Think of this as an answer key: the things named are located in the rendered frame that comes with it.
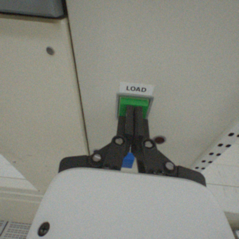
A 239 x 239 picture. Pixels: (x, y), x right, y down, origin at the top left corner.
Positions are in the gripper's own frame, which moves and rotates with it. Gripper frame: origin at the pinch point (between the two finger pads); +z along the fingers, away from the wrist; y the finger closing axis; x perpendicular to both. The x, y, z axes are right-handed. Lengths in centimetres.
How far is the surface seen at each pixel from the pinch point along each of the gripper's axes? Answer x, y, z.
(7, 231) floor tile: -120, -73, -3
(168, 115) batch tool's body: -0.4, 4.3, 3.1
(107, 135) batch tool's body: -5.5, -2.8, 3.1
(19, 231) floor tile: -120, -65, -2
